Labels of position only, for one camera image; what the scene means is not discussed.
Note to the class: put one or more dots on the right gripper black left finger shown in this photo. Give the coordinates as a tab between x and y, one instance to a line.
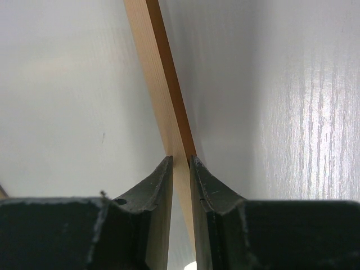
128	232

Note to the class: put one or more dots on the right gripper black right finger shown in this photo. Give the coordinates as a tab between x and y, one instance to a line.
232	232

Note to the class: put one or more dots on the wooden picture frame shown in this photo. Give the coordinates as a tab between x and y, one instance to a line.
151	41

